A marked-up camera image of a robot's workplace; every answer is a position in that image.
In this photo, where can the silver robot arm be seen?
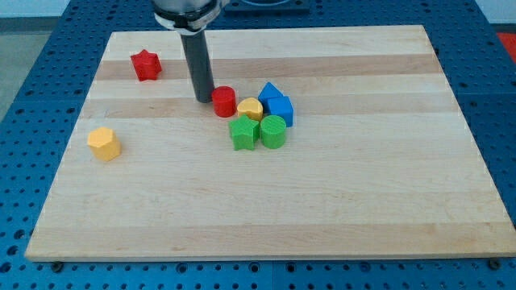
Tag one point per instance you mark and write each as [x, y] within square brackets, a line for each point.
[187, 17]

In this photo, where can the green star block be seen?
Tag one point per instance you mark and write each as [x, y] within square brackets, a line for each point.
[244, 132]

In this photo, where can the red star block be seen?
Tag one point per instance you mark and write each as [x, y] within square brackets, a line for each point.
[146, 65]

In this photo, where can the green cylinder block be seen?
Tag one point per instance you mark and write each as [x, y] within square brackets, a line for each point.
[273, 131]

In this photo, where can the yellow heart block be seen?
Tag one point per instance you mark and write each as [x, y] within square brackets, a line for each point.
[251, 107]

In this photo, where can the blue cube block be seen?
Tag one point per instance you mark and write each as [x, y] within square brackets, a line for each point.
[282, 107]

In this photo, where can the blue triangle block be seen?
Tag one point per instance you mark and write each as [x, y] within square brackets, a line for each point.
[269, 91]

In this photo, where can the red cylinder block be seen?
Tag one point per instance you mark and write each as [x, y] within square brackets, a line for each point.
[224, 101]

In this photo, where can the light wooden board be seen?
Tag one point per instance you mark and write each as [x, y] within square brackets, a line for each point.
[379, 163]

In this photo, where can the yellow hexagon block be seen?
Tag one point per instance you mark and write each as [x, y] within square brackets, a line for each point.
[104, 144]

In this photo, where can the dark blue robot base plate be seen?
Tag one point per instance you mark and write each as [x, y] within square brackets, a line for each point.
[267, 7]

